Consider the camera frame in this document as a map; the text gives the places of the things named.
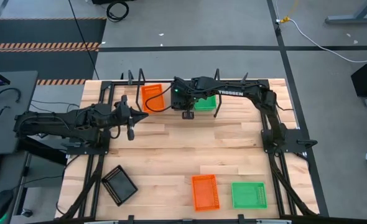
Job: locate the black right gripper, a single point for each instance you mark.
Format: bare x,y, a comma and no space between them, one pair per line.
182,96

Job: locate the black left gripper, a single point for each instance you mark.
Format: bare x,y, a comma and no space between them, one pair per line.
124,115

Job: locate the orange plastic basket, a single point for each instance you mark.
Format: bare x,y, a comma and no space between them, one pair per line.
205,193
152,91

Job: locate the green plastic basket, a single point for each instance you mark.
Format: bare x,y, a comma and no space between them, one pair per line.
206,105
247,195

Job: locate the black plastic basket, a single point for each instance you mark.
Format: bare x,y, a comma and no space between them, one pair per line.
119,186

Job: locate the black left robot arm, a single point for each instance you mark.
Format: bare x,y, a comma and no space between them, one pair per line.
62,119

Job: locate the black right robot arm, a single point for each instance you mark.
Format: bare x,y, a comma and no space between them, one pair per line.
230,92

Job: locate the black hazard striped floor mat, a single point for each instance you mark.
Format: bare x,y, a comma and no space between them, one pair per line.
46,31

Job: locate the grey desk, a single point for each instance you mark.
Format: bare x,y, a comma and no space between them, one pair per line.
12,130

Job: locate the black computer mouse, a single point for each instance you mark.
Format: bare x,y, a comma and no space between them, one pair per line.
0,203

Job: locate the grey desk leg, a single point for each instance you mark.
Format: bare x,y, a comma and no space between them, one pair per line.
354,19

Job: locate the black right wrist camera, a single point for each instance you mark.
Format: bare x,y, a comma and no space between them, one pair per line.
188,115

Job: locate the black aluminium table frame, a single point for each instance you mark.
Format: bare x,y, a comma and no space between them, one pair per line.
292,137

